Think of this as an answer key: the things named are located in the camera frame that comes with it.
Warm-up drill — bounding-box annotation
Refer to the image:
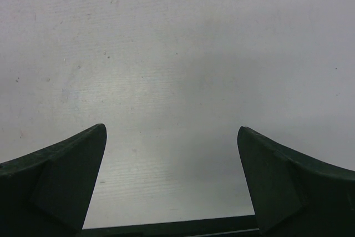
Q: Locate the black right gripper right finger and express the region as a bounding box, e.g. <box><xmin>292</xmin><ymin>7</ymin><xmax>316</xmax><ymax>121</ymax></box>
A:
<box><xmin>237</xmin><ymin>127</ymin><xmax>354</xmax><ymax>236</ymax></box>

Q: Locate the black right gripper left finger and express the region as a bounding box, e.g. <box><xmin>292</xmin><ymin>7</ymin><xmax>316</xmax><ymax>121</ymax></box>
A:
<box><xmin>1</xmin><ymin>124</ymin><xmax>107</xmax><ymax>236</ymax></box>

